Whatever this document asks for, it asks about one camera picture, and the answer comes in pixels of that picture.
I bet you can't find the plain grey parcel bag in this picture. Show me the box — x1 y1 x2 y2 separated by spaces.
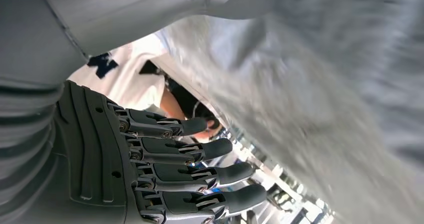
153 0 424 224

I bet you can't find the person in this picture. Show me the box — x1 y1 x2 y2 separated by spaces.
67 33 223 142

